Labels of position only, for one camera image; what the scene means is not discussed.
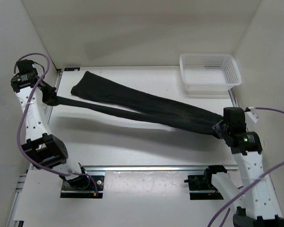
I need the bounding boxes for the black trousers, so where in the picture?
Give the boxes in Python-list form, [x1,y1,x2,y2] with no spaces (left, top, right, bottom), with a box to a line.
[46,71,222,137]

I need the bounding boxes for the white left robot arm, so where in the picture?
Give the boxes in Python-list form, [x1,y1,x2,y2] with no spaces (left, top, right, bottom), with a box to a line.
[11,72,90,189]

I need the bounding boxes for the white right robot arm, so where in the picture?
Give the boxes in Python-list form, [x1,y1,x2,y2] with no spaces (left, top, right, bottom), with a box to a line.
[203,120,284,227]

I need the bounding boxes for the white plastic basket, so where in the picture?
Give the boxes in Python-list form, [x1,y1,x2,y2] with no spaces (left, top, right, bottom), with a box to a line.
[179,53,242,93]

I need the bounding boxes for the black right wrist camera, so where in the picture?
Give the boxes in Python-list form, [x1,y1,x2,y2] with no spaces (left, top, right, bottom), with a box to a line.
[223,107,246,130]

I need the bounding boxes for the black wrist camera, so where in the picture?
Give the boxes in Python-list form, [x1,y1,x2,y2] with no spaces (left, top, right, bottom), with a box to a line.
[16,60,37,75]
[223,107,246,130]

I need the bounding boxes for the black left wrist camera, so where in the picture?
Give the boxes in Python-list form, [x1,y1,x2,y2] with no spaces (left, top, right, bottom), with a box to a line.
[16,60,37,75]

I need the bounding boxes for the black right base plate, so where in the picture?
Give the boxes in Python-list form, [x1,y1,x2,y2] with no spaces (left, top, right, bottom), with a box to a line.
[184,165,228,200]

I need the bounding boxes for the aluminium frame rail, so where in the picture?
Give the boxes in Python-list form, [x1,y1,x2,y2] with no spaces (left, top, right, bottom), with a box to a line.
[82,164,237,173]

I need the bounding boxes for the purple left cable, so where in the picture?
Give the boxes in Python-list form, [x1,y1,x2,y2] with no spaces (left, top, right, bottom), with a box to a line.
[14,53,98,193]

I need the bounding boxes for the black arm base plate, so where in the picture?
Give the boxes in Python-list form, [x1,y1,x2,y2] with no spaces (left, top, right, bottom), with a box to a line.
[60,175,105,199]

